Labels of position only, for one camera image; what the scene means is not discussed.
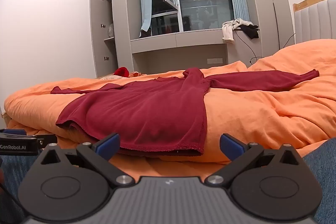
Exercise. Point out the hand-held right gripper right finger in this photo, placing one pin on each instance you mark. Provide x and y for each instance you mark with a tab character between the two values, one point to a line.
231	146

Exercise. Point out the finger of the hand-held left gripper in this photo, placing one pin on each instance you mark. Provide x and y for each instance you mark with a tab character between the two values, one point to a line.
14	132
46	140

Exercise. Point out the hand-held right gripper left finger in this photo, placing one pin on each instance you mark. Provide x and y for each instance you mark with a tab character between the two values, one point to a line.
109	146

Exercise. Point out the dark red long-sleeved garment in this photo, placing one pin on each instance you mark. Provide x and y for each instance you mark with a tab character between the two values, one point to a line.
144	113

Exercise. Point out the person's left leg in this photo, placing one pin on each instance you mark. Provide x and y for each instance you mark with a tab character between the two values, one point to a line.
15	174

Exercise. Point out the person's leg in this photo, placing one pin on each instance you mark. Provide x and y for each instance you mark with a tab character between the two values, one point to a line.
15	174
323	174

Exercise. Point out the orange blanket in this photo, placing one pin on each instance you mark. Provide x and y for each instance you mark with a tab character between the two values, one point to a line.
262	113

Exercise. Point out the patterned peach pillow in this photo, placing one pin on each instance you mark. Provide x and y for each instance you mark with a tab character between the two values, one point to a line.
110	77

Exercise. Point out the bright red cloth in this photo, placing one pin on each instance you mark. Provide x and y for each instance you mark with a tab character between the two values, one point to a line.
122	71

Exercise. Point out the person's right leg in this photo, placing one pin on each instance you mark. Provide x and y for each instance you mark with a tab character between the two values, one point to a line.
323	174

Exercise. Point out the white garment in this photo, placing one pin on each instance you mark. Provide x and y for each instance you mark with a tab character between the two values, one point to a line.
227	32

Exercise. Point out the black garment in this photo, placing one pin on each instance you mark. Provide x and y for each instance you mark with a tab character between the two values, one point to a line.
252	32

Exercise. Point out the white bag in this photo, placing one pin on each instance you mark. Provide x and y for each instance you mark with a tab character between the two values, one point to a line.
110	29

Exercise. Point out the dark cloth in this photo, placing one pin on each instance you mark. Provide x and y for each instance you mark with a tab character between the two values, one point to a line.
145	33

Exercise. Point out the white wall socket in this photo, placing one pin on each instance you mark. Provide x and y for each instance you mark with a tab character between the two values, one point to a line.
214	60

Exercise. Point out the padded headboard with wooden frame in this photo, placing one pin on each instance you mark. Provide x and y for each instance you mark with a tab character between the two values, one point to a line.
315	22

